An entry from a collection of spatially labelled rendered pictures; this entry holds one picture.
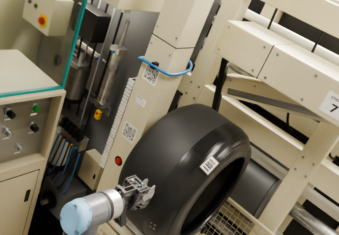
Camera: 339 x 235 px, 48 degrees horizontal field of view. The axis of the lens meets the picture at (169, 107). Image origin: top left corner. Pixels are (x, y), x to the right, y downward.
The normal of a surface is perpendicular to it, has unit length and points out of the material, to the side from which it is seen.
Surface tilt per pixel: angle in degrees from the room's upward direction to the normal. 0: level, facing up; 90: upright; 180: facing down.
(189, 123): 22
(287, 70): 90
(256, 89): 90
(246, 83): 90
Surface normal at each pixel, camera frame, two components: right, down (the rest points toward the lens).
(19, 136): 0.72, 0.53
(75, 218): -0.53, -0.03
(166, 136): -0.15, -0.51
